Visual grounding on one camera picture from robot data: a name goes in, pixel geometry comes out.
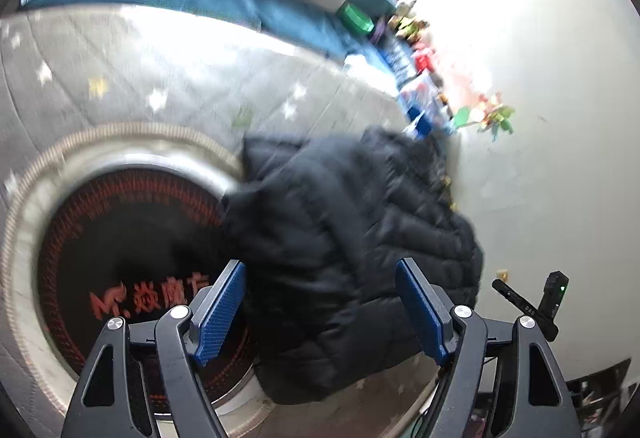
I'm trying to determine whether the green bowl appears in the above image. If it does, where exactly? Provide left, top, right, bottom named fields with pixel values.
left=338, top=3, right=375, bottom=35

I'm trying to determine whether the pile of colourful toys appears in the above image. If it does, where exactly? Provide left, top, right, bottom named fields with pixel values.
left=372, top=0, right=517, bottom=143

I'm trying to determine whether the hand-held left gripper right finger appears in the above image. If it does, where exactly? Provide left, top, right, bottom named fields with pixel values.
left=395, top=257, right=583, bottom=438

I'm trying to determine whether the grey quilted star bed cover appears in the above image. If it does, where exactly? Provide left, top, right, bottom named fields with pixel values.
left=0, top=2, right=443, bottom=438

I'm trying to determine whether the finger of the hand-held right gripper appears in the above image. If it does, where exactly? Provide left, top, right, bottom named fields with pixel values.
left=492, top=278, right=560, bottom=343

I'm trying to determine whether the black puffer jacket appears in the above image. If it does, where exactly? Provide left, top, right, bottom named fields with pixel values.
left=220, top=126, right=485, bottom=405

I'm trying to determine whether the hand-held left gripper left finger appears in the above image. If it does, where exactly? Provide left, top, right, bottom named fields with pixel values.
left=60, top=260, right=247, bottom=438

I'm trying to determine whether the round black electric heater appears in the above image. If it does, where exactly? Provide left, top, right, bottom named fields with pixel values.
left=0, top=126, right=275, bottom=425

